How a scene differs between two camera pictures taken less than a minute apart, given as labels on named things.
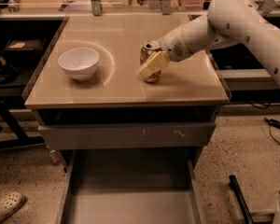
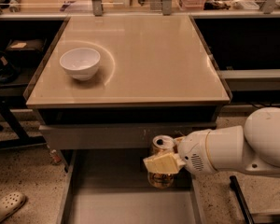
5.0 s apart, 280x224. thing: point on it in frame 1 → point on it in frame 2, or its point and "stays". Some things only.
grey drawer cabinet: x=86 y=93 stays
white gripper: x=173 y=46 → x=192 y=151
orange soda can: x=147 y=50 → x=161 y=145
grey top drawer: x=189 y=134 stays
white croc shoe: x=6 y=206 stays
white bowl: x=79 y=63 stays
